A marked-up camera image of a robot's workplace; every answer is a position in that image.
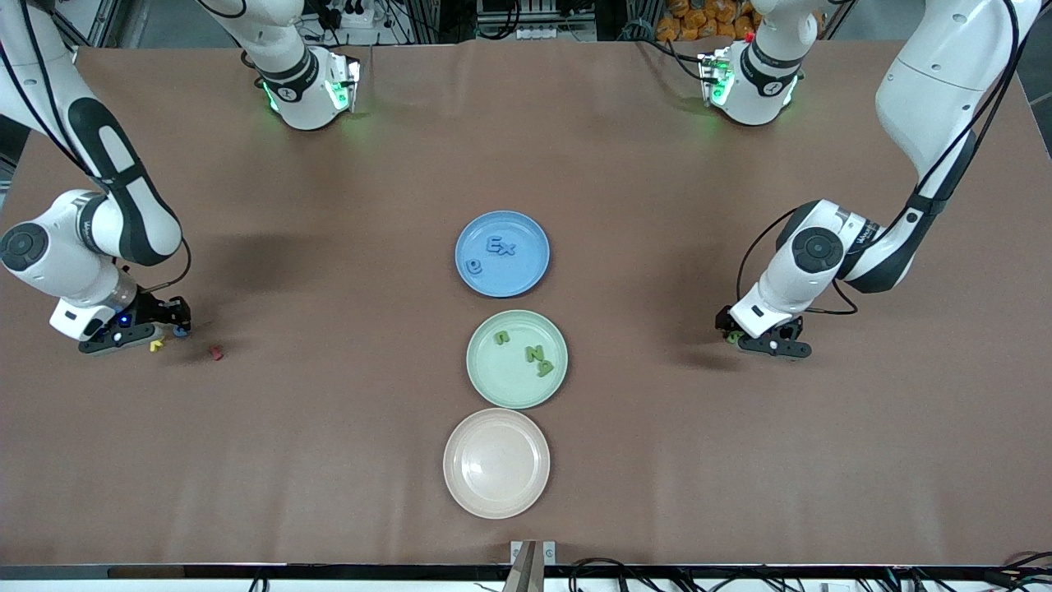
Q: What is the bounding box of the brown table mat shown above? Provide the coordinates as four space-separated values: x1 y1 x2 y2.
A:
0 37 1052 568

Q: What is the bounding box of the blue round plate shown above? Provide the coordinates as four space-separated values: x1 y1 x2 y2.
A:
454 210 551 298

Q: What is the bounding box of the green round plate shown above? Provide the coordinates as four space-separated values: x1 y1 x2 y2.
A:
466 309 569 410

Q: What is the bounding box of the pink beige round plate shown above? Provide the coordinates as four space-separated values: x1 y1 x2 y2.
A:
443 408 551 520

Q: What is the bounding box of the silver aluminium profile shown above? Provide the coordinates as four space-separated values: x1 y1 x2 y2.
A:
58 0 112 49

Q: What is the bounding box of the orange mesh bag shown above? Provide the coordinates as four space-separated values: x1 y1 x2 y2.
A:
656 0 761 42

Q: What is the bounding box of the white power strip with plugs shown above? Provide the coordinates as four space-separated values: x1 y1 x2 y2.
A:
312 0 375 30

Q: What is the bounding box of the long white power strip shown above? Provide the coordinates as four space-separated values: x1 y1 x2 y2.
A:
477 23 597 42

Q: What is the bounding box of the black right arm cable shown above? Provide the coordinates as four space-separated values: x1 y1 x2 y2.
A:
0 0 192 293

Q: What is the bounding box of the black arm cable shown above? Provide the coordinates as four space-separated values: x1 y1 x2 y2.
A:
736 0 1024 317
0 0 192 293

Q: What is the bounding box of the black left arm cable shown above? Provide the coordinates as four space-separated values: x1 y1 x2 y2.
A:
736 0 1024 317

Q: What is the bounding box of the black cable loop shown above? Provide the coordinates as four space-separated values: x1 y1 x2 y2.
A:
567 557 658 592

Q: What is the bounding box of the grey metal bracket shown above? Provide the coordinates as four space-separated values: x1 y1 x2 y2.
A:
503 539 558 592

